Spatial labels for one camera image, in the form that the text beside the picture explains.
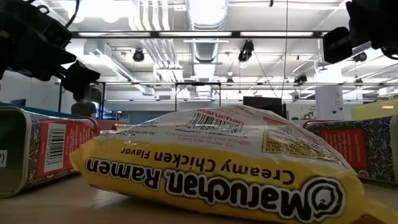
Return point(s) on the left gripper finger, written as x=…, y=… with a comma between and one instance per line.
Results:
x=37, y=60
x=79, y=79

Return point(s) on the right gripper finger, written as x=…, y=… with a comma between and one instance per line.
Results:
x=337, y=45

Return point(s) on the patterned tin with red lid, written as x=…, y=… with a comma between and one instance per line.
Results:
x=357, y=149
x=62, y=146

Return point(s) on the yellow creamy chicken ramen packet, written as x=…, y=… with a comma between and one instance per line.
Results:
x=217, y=174

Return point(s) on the person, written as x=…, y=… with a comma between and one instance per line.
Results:
x=83, y=109

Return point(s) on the dark teal plastic tray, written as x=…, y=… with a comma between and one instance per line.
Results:
x=37, y=109

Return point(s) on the white pillar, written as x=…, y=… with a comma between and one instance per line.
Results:
x=329, y=102

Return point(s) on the yellow plastic tray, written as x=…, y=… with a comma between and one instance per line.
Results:
x=373, y=110

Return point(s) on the black monitor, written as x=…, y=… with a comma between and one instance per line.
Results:
x=264, y=104

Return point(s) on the black beam with light strips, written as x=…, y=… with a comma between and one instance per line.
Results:
x=236, y=34

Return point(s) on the hanging black camera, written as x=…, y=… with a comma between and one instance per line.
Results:
x=360, y=57
x=300, y=78
x=246, y=49
x=138, y=56

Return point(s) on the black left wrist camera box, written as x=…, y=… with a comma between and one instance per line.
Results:
x=54, y=32

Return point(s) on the black background rig frame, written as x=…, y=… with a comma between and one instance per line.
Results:
x=175, y=96

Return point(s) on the silver ribbed ventilation duct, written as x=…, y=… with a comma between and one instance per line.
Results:
x=205, y=49

